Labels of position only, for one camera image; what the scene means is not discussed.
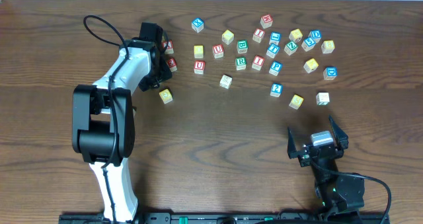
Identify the red H block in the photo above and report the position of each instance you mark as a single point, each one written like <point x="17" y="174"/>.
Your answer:
<point x="266" y="21"/>

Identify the yellow S block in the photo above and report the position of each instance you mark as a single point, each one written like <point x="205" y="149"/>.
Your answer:
<point x="296" y="102"/>

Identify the green B block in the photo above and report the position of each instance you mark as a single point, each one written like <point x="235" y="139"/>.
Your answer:
<point x="242" y="46"/>

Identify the yellow O block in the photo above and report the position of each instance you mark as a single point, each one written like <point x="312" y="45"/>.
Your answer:
<point x="198" y="51"/>

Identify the plain white wooden block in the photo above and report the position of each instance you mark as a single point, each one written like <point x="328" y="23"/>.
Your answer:
<point x="225" y="81"/>

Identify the red E block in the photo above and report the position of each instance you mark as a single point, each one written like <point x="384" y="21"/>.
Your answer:
<point x="172" y="64"/>

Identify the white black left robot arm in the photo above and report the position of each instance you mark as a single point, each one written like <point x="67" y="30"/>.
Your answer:
<point x="103" y="129"/>

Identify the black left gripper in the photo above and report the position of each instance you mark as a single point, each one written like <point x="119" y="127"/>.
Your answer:
<point x="162" y="71"/>

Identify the green R block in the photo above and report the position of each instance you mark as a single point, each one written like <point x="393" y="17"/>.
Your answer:
<point x="240" y="63"/>

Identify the blue S block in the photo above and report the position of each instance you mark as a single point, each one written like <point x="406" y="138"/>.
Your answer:
<point x="308" y="44"/>

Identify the blue X block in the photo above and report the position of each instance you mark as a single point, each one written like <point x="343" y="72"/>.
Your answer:
<point x="197" y="25"/>

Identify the blue P block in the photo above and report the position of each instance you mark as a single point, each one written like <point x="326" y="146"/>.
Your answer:
<point x="275" y="68"/>

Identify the red I block upper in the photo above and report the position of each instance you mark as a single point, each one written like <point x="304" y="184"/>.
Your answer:
<point x="258" y="35"/>

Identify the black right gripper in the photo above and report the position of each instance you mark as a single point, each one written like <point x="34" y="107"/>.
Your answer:
<point x="317" y="150"/>

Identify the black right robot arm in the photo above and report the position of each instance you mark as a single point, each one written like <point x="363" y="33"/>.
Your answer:
<point x="339" y="193"/>

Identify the red I block lower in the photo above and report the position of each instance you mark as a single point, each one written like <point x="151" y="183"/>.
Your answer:
<point x="257" y="63"/>

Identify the blue D block upper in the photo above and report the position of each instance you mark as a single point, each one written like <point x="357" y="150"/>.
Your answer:
<point x="315" y="35"/>

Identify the white green block right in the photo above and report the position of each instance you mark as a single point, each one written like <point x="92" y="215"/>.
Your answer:
<point x="322" y="99"/>

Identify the yellow block left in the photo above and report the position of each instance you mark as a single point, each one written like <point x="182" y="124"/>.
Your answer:
<point x="166" y="96"/>

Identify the blue T block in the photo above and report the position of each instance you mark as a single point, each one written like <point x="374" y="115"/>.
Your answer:
<point x="272" y="50"/>

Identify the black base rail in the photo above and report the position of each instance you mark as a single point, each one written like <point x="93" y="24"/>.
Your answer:
<point x="242" y="218"/>

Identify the blue 2 block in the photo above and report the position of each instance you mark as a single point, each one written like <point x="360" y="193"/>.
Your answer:
<point x="276" y="90"/>

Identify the red Y block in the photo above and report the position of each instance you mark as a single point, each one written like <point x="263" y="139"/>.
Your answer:
<point x="168" y="46"/>

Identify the red u block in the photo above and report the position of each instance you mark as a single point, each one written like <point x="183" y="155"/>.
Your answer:
<point x="218" y="51"/>
<point x="199" y="67"/>

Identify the yellow block upper right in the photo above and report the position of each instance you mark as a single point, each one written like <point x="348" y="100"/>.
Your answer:
<point x="295" y="35"/>

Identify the blue L block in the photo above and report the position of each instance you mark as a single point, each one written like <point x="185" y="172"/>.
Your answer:
<point x="275" y="38"/>

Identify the yellow block top middle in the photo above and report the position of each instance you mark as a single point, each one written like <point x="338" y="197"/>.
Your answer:
<point x="228" y="37"/>

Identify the green Z block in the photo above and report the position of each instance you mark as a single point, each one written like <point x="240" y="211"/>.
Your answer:
<point x="290" y="48"/>

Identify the blue d block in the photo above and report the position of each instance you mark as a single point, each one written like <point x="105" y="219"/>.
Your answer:
<point x="330" y="73"/>
<point x="315" y="35"/>

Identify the blue D block lower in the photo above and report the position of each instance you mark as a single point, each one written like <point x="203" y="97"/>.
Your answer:
<point x="330" y="73"/>

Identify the red i block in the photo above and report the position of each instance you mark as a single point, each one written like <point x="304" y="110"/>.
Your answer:
<point x="258" y="35"/>
<point x="257" y="63"/>

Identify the yellow 8 block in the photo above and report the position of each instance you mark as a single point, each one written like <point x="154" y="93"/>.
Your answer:
<point x="327" y="46"/>

